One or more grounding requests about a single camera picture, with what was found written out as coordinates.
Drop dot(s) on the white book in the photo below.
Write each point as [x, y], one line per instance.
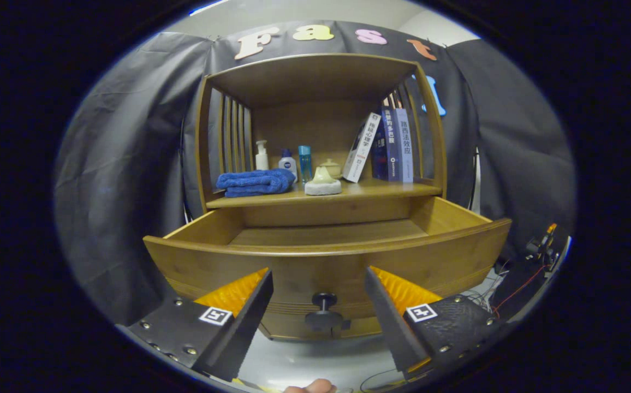
[360, 150]

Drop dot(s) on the wooden drawer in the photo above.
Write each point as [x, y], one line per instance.
[315, 267]

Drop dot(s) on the beige lidded teacup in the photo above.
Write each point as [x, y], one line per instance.
[333, 166]

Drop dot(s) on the wooden cabinet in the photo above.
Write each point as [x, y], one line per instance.
[315, 76]

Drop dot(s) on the dark blue book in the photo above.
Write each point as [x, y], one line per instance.
[389, 144]

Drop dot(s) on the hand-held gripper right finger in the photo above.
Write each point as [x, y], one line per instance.
[389, 322]

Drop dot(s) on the orange and black tool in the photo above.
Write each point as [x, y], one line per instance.
[542, 248]

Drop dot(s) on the wooden countertop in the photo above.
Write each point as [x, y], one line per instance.
[381, 191]

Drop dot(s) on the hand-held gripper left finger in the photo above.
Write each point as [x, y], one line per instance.
[250, 322]

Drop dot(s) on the black backdrop cloth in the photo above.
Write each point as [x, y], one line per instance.
[130, 153]

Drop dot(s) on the clear blue bottle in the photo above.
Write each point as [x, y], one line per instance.
[304, 164]

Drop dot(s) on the white bottle with blue cap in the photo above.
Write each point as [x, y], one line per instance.
[287, 164]

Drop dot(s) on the blue folded towel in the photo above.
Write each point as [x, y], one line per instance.
[255, 183]

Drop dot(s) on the light blue book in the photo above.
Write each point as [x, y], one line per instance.
[404, 144]

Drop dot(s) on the white pump bottle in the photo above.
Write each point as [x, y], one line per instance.
[261, 159]

